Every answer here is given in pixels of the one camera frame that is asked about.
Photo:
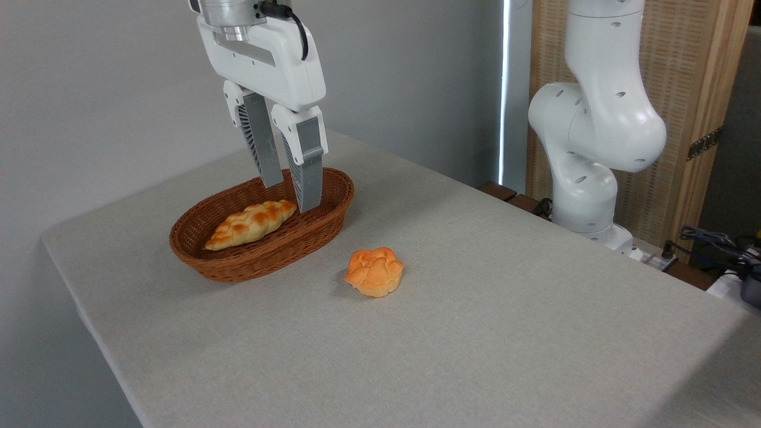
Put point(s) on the round orange bread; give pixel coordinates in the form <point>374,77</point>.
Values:
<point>374,272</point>

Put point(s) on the long braided bread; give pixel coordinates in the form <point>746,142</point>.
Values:
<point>250,224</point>

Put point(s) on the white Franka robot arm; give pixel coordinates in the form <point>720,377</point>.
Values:
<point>600,119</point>

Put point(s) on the grey round container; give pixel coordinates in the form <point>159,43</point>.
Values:
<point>752,291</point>

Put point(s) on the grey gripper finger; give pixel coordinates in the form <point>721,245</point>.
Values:
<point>309,172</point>
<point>261,142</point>

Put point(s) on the grey tablecloth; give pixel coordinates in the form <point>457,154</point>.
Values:
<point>452,333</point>

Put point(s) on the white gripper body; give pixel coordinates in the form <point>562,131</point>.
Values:
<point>279,65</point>

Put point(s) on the woven wooden folding screen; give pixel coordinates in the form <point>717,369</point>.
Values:
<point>689,71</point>

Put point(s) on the brown wicker basket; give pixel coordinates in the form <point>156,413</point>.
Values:
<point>261,261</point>

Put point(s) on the dark metal hinge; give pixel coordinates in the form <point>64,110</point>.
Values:
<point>704,144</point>

